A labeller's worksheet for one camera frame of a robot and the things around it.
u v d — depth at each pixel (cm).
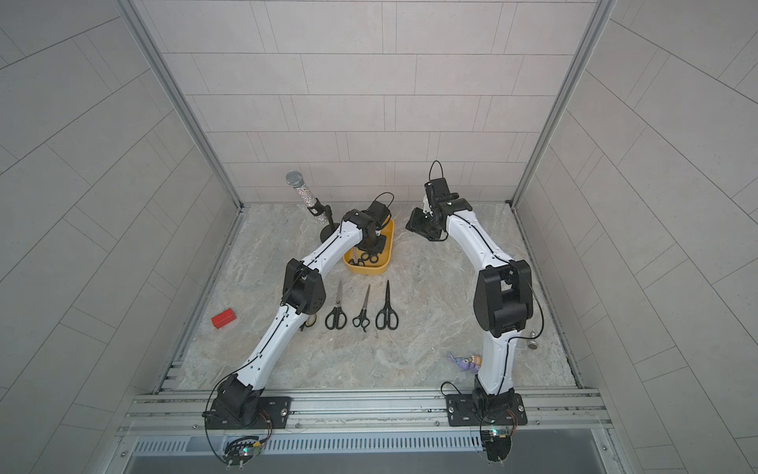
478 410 64
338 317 87
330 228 103
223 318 84
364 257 101
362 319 87
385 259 97
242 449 68
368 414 72
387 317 87
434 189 72
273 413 71
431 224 77
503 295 50
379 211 85
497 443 69
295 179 85
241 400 62
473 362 76
